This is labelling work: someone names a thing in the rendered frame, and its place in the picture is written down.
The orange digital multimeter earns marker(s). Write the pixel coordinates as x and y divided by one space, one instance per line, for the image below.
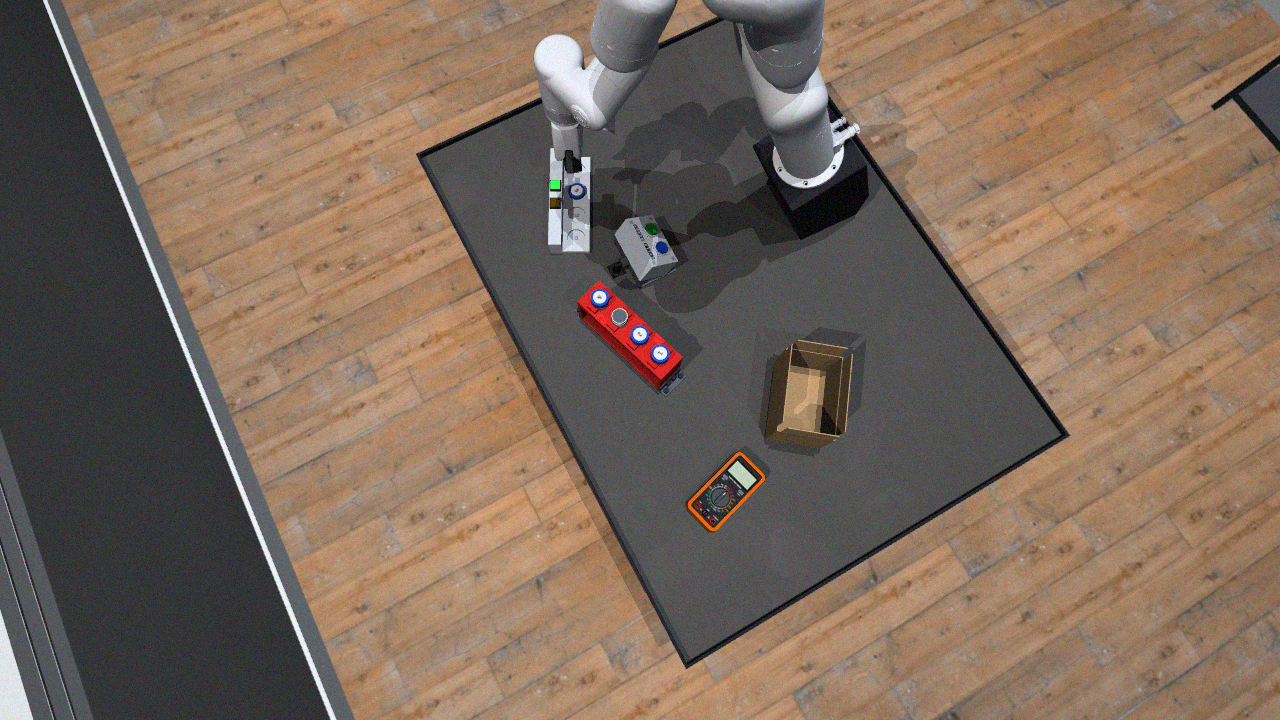
725 491

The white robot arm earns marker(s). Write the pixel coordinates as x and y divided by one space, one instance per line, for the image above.
786 51

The brown cardboard box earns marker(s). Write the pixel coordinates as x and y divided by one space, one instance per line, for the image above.
804 401

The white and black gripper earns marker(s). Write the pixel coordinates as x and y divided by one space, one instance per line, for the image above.
567 142

